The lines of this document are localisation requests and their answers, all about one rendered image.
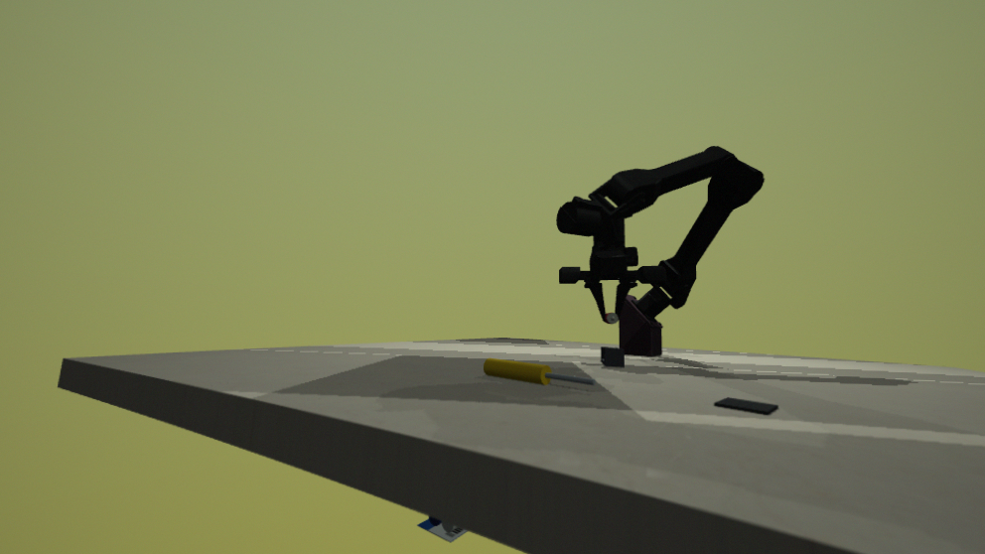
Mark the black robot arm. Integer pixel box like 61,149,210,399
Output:
556,146,764,322

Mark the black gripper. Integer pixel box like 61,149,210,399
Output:
559,236,666,322

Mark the yellow-handled screwdriver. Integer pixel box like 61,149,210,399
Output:
484,358,596,386

